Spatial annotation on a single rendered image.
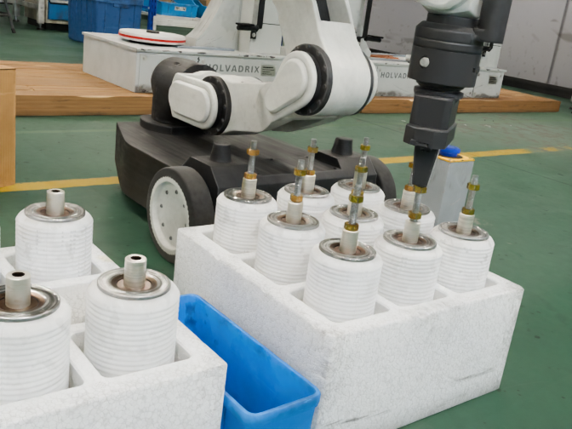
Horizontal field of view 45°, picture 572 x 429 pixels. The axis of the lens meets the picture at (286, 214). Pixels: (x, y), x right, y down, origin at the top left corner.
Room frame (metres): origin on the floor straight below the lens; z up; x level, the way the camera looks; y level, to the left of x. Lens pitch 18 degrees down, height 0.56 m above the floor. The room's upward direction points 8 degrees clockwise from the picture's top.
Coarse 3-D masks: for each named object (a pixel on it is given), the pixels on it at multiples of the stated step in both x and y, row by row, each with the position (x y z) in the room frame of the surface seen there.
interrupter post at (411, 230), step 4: (408, 220) 0.91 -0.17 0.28; (404, 224) 0.91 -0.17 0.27; (408, 224) 0.90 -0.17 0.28; (412, 224) 0.90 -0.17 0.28; (416, 224) 0.90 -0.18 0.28; (420, 224) 0.91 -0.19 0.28; (404, 228) 0.91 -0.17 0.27; (408, 228) 0.90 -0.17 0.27; (412, 228) 0.90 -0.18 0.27; (416, 228) 0.90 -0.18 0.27; (404, 232) 0.91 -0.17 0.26; (408, 232) 0.90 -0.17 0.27; (412, 232) 0.90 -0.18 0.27; (416, 232) 0.90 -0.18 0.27; (404, 236) 0.91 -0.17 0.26; (408, 236) 0.90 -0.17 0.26; (412, 236) 0.90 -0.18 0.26; (416, 236) 0.90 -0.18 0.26; (404, 240) 0.91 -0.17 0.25; (408, 240) 0.90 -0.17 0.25; (412, 240) 0.90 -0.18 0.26; (416, 240) 0.91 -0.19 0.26
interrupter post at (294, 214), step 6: (288, 204) 0.93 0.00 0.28; (294, 204) 0.92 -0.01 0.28; (300, 204) 0.92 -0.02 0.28; (288, 210) 0.92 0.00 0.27; (294, 210) 0.92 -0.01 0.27; (300, 210) 0.92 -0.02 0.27; (288, 216) 0.92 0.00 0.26; (294, 216) 0.92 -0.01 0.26; (300, 216) 0.93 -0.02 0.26; (288, 222) 0.92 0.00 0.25; (294, 222) 0.92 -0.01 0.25
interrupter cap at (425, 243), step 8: (384, 232) 0.92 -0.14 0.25; (392, 232) 0.93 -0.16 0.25; (400, 232) 0.93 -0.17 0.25; (392, 240) 0.90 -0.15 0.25; (400, 240) 0.91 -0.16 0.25; (424, 240) 0.92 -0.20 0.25; (432, 240) 0.92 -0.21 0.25; (408, 248) 0.88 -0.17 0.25; (416, 248) 0.88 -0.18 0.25; (424, 248) 0.88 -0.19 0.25; (432, 248) 0.89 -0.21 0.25
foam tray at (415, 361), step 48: (192, 240) 0.99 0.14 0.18; (192, 288) 0.98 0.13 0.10; (240, 288) 0.88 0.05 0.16; (288, 288) 0.86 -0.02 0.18; (288, 336) 0.79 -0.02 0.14; (336, 336) 0.74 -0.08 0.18; (384, 336) 0.79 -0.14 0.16; (432, 336) 0.85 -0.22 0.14; (480, 336) 0.92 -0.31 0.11; (336, 384) 0.74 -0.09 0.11; (384, 384) 0.80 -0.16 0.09; (432, 384) 0.86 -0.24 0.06; (480, 384) 0.94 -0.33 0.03
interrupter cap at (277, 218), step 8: (272, 216) 0.93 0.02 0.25; (280, 216) 0.94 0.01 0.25; (304, 216) 0.95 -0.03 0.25; (312, 216) 0.95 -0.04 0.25; (272, 224) 0.90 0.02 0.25; (280, 224) 0.90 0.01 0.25; (288, 224) 0.90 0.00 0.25; (296, 224) 0.92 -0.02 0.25; (304, 224) 0.92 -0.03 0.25; (312, 224) 0.92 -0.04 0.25
